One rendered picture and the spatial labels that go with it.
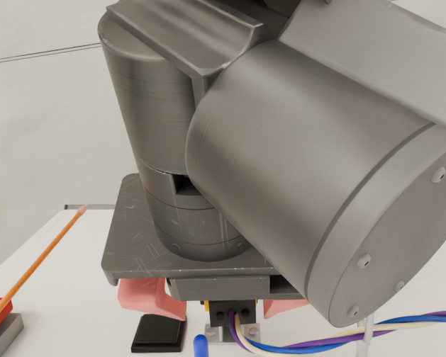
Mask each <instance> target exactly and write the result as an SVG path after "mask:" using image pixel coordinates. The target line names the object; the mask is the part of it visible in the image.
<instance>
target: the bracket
mask: <svg viewBox="0 0 446 357"><path fill-rule="evenodd" d="M240 328H241V331H242V334H243V335H244V336H245V337H246V338H248V339H250V340H252V341H256V342H258V343H261V336H260V323H255V324H241V325H240ZM204 336H206V338H207V339H208V345H238V344H237V342H236V341H235V340H234V338H233V335H232V334H231V331H230V326H224V327H211V325H210V324H206V326H205V333H204Z"/></svg>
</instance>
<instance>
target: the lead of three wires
mask: <svg viewBox="0 0 446 357"><path fill-rule="evenodd" d="M228 319H229V322H230V331H231V334H232V335H233V338H234V340H235V341H236V342H237V344H238V345H239V346H240V347H241V348H243V349H245V350H246V351H248V352H250V353H254V354H257V355H260V356H264V357H296V356H300V355H303V354H310V353H320V352H324V351H329V350H331V349H335V348H337V347H340V346H343V345H345V344H348V343H350V342H351V341H359V340H363V337H364V331H365V326H363V327H357V328H354V329H348V330H346V331H342V332H340V333H337V334H334V335H332V336H329V337H328V338H326V339H318V340H312V341H305V342H301V343H297V344H292V345H288V346H283V347H278V346H270V345H266V344H261V343H258V342H256V341H252V340H250V339H248V338H246V337H245V336H244V335H243V334H242V331H241V328H240V320H239V316H238V314H235V315H234V310H230V311H229V314H228ZM381 335H382V327H381V325H380V324H378V323H376V324H374V327H373V335H372V338H373V337H376V336H381Z"/></svg>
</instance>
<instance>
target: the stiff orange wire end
mask: <svg viewBox="0 0 446 357"><path fill-rule="evenodd" d="M88 205H89V203H87V204H86V205H83V206H82V207H81V208H80V209H78V211H77V214H76V215H75V216H74V217H73V218H72V219H71V220H70V221H69V222H68V223H67V225H66V226H65V227H64V228H63V230H62V231H61V232H60V233H59V234H58V235H57V236H56V238H54V239H53V241H52V242H51V243H50V244H49V246H48V247H47V248H46V249H45V250H44V252H43V253H42V254H41V255H40V256H39V257H38V258H37V259H36V260H35V262H34V263H33V264H32V265H31V266H30V268H29V269H28V270H27V271H26V272H25V273H24V274H23V275H22V276H21V278H20V279H19V280H18V281H17V282H16V284H15V285H14V286H13V287H12V288H11V289H10V291H8V292H7V294H6V295H5V296H4V297H3V298H2V300H1V301H0V312H1V311H2V310H3V309H4V308H5V306H6V305H7V304H8V303H9V301H10V300H11V299H12V298H13V296H14V295H15V294H16V293H17V292H18V291H19V290H20V288H21V287H22V286H23V284H24V283H25V282H26V281H27V280H28V279H29V278H30V276H31V275H32V274H33V273H34V271H35V270H36V269H37V268H38V267H39V265H41V263H42V262H43V261H44V260H45V258H46V257H47V256H48V254H49V253H50V252H51V251H52V250H53V249H54V248H55V246H56V245H57V244H58V243H59V241H60V240H61V239H62V238H63V237H64V236H65V235H66V233H67V232H68V231H69V229H70V228H71V227H72V226H73V224H74V223H75V222H76V221H77V220H78V219H79V218H80V216H82V215H83V214H84V213H85V212H86V211H87V206H88Z"/></svg>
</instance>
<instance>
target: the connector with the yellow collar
mask: <svg viewBox="0 0 446 357"><path fill-rule="evenodd" d="M208 307H209V316H210V325H211V327H224V326H230V322H229V319H228V314H229V311H230V310H234V315H236V314H238V316H239V320H240V324H255V323H256V300H209V301H208Z"/></svg>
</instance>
